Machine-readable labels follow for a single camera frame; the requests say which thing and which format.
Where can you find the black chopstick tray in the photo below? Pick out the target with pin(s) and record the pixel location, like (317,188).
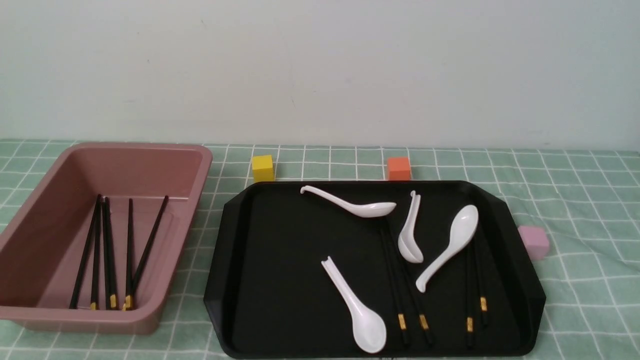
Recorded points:
(404,270)
(483,302)
(469,297)
(392,278)

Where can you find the white spoon top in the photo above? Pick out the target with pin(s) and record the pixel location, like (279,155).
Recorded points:
(366,210)

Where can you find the yellow cube block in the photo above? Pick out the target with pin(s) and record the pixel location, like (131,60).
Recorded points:
(262,167)

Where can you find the orange cube block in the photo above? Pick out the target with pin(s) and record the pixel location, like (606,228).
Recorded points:
(399,169)

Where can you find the black plastic tray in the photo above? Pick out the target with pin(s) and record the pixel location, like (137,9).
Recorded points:
(269,297)

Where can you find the white spoon middle upright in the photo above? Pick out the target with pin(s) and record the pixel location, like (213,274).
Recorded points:
(406,243)

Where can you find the white spoon right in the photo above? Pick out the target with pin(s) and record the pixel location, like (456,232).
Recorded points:
(462,230)

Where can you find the white spoon bottom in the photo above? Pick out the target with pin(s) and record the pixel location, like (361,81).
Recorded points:
(368,328)

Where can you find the black chopstick bin rightmost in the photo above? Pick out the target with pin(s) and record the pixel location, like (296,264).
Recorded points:
(139,270)

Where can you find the black chopstick bin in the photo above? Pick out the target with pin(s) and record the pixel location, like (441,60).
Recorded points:
(84,257)
(94,298)
(108,245)
(128,303)
(139,270)

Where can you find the pink cube block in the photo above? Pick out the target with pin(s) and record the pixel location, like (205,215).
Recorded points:
(535,240)

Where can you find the green checkered tablecloth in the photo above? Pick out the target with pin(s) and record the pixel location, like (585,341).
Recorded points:
(587,201)

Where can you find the black chopstick bin leftmost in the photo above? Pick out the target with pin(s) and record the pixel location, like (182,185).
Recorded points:
(84,257)

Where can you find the pink plastic bin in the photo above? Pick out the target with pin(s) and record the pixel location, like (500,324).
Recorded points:
(42,245)

